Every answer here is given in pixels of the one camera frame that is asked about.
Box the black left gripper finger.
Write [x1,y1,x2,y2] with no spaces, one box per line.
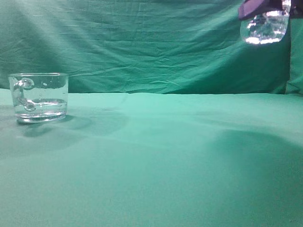
[238,0,283,20]

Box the clear plastic water bottle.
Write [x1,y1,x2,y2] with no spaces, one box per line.
[240,0,292,45]

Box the green backdrop cloth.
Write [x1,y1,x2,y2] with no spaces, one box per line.
[0,0,303,94]

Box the green table cloth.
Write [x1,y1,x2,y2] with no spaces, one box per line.
[0,89,303,227]

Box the clear glass mug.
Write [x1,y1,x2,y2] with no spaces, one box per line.
[8,72,69,123]

